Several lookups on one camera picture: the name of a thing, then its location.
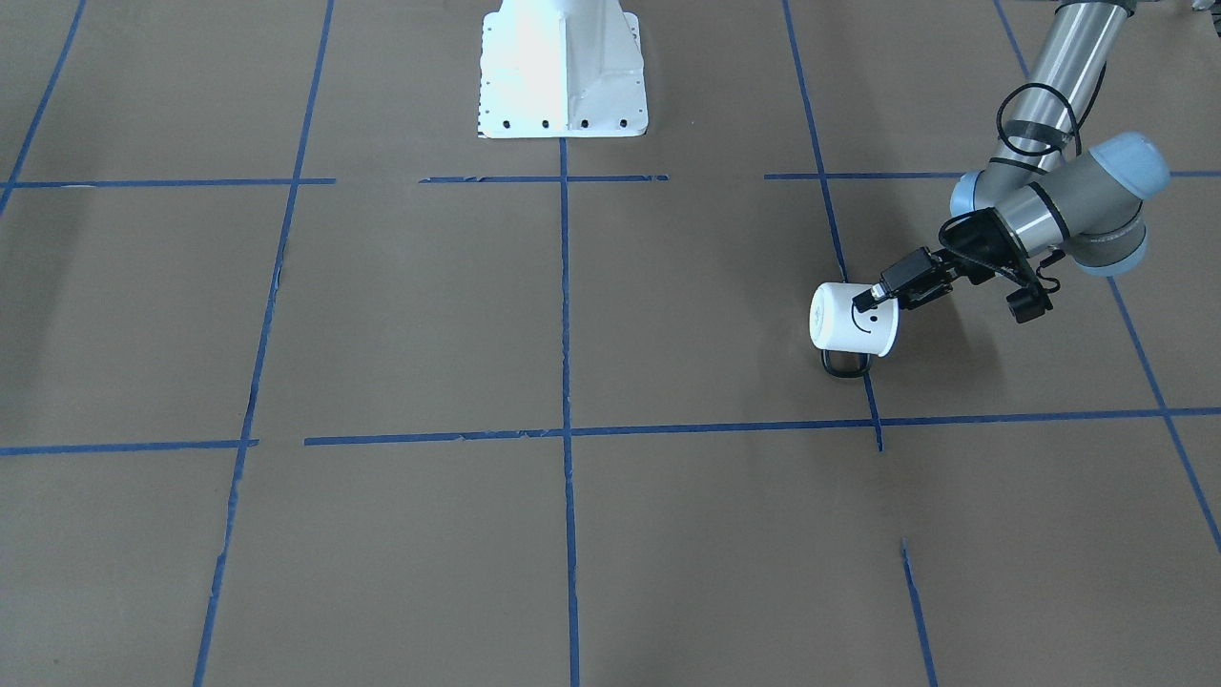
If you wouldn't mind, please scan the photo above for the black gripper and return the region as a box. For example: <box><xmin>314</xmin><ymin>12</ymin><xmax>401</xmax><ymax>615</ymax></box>
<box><xmin>852</xmin><ymin>246</ymin><xmax>956</xmax><ymax>314</ymax></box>

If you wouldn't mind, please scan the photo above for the white smiley face mug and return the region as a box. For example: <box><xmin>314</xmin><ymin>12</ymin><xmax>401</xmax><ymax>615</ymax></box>
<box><xmin>808</xmin><ymin>282</ymin><xmax>900</xmax><ymax>379</ymax></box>

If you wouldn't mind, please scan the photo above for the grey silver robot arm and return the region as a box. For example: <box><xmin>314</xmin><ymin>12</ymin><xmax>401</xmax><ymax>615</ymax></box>
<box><xmin>851</xmin><ymin>1</ymin><xmax>1171</xmax><ymax>325</ymax></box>

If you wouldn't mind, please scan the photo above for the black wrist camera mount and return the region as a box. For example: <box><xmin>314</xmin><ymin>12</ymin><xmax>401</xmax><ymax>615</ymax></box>
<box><xmin>937</xmin><ymin>207</ymin><xmax>1059</xmax><ymax>325</ymax></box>

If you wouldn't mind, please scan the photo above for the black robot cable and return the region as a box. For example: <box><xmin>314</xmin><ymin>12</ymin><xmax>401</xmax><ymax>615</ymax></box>
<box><xmin>996</xmin><ymin>83</ymin><xmax>1083</xmax><ymax>173</ymax></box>

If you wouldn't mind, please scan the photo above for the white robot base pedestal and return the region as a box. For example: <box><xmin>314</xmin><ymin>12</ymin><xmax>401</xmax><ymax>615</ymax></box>
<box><xmin>476</xmin><ymin>1</ymin><xmax>650</xmax><ymax>139</ymax></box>

